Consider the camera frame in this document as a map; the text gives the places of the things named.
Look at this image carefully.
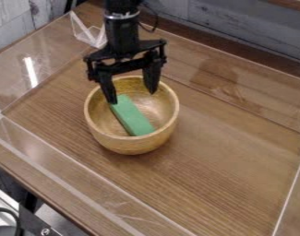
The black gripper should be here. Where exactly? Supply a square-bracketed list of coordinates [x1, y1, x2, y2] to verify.
[85, 12, 167, 104]

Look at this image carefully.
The brown wooden bowl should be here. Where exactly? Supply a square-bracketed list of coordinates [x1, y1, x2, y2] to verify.
[85, 76, 180, 155]

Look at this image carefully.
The green rectangular block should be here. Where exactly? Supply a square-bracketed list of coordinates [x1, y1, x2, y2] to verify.
[111, 94, 156, 136]

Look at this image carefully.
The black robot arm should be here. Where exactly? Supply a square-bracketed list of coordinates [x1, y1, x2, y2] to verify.
[85, 0, 167, 104]

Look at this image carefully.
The clear acrylic corner bracket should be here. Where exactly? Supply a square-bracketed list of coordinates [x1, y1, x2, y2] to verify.
[70, 11, 108, 49]

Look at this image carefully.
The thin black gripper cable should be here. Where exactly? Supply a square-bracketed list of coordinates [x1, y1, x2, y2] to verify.
[136, 2, 160, 33]

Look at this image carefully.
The black metal table bracket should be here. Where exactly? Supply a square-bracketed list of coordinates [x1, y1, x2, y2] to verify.
[20, 204, 64, 236]

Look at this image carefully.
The black cable under table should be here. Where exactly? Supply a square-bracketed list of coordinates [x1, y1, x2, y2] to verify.
[0, 207, 25, 236]

